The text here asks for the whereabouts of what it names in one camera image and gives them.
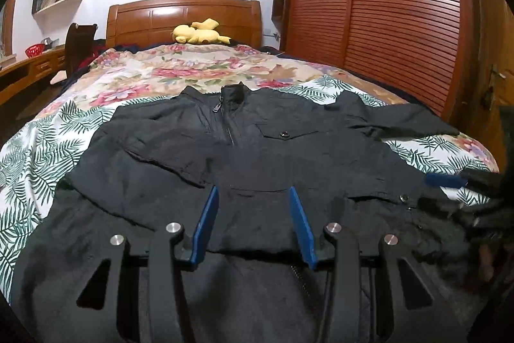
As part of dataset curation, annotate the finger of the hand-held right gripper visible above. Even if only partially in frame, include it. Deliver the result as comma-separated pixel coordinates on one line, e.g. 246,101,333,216
415,196,483,227
425,171,499,193

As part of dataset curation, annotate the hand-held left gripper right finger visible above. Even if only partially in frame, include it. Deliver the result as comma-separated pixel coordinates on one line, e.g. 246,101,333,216
288,185,436,343

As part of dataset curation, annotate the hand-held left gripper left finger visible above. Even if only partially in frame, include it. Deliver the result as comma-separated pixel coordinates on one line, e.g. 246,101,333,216
75,185,221,343

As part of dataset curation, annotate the black jacket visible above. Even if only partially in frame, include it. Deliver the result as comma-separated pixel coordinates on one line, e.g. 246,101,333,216
12,84,494,343

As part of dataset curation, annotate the wooden door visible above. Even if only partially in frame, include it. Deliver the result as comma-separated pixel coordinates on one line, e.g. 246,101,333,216
462,0,514,151

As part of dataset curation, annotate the floral and leaf printed blanket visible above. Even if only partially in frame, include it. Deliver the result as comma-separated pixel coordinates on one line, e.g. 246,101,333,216
0,42,501,305

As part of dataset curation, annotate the wooden slatted wardrobe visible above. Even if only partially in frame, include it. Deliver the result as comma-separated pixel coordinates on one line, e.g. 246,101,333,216
271,0,483,127

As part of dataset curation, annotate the yellow plush toy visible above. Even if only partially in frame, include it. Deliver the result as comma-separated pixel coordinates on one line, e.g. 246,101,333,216
172,18,233,45

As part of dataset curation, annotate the red garment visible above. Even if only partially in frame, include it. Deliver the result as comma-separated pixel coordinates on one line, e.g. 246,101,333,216
77,50,99,71

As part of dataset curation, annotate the wooden bed headboard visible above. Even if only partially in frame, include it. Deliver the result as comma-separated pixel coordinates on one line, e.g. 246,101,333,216
106,0,262,50

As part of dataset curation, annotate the dark wooden chair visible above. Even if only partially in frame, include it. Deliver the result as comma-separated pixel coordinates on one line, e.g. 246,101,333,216
50,23,99,87

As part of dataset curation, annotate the wooden desk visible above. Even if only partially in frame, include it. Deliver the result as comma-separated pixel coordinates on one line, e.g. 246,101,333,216
0,45,68,106

